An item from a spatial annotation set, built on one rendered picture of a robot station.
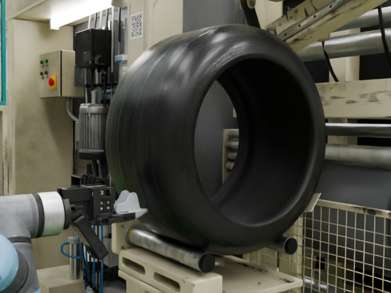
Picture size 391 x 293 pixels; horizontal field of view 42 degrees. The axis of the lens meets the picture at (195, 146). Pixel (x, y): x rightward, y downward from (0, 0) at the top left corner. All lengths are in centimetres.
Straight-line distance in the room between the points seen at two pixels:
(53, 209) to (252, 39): 59
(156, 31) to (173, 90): 45
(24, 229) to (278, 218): 62
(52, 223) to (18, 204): 8
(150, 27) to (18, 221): 74
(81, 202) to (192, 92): 33
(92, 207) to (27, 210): 14
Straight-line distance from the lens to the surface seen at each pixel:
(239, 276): 143
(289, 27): 162
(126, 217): 112
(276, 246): 139
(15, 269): 87
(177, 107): 108
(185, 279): 120
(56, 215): 105
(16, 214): 102
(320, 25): 155
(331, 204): 151
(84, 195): 109
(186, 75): 111
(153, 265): 131
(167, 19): 155
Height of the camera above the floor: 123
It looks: 3 degrees down
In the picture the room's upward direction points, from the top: 1 degrees clockwise
